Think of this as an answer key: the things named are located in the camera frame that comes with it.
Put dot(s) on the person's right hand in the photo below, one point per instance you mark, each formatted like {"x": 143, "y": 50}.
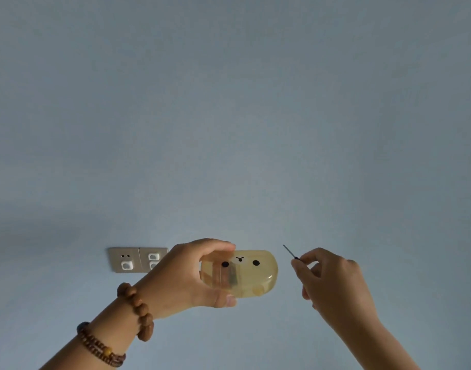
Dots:
{"x": 335, "y": 292}

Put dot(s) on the person's left hand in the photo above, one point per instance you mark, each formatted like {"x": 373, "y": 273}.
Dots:
{"x": 174, "y": 281}

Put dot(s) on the yellow bear storage box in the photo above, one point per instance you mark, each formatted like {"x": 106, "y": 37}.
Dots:
{"x": 258, "y": 277}

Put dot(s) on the person's right forearm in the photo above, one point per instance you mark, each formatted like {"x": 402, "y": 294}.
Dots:
{"x": 378, "y": 350}

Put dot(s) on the grey outlet with pin holes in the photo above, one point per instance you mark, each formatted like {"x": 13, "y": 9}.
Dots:
{"x": 123, "y": 260}

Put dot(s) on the grey wall outlet white covers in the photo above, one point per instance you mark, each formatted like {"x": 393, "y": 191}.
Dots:
{"x": 152, "y": 259}

